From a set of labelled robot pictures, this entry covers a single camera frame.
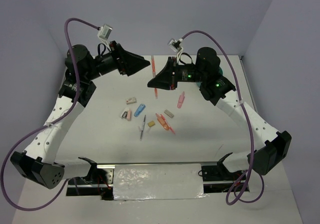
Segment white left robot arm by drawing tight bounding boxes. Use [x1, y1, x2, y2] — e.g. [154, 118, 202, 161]
[10, 41, 150, 189]

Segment white staple box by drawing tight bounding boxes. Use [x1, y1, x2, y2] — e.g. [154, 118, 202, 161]
[125, 97, 137, 105]

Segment grey white eraser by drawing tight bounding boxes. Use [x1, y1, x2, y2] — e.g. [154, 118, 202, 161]
[164, 109, 174, 118]

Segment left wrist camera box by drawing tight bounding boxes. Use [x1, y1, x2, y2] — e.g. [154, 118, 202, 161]
[97, 24, 113, 41]

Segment orange highlighter pen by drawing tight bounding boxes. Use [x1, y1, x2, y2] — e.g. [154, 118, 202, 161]
[151, 55, 158, 99]

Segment blue correction tape dispenser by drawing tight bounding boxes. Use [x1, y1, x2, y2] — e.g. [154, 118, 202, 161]
[134, 104, 146, 117]

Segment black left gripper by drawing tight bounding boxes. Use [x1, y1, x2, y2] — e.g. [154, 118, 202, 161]
[85, 41, 151, 81]

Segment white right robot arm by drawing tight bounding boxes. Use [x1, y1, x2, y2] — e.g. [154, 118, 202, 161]
[147, 47, 292, 180]

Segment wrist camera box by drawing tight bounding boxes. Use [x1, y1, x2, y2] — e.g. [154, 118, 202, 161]
[168, 38, 182, 52]
[97, 24, 113, 41]

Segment orange correction tape dispenser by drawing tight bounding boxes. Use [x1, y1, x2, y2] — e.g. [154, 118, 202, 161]
[155, 113, 169, 131]

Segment teal round pen holder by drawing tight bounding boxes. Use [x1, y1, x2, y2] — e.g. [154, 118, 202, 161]
[196, 68, 223, 88]

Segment tan yellow eraser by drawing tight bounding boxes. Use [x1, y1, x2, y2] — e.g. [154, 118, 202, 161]
[148, 121, 155, 127]

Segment silver foil cover plate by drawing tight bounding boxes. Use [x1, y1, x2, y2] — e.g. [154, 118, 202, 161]
[113, 164, 206, 201]

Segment metal base rail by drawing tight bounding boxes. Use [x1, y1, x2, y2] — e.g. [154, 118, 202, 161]
[66, 163, 246, 201]

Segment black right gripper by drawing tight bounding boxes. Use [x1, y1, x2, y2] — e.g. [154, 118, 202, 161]
[147, 56, 206, 90]

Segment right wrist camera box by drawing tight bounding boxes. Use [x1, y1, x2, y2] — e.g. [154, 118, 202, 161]
[168, 38, 182, 52]

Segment red highlighter pen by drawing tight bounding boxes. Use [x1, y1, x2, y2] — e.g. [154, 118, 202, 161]
[160, 114, 176, 134]

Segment pink mini stapler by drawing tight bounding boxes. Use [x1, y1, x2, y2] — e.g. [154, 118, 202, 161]
[120, 108, 132, 121]

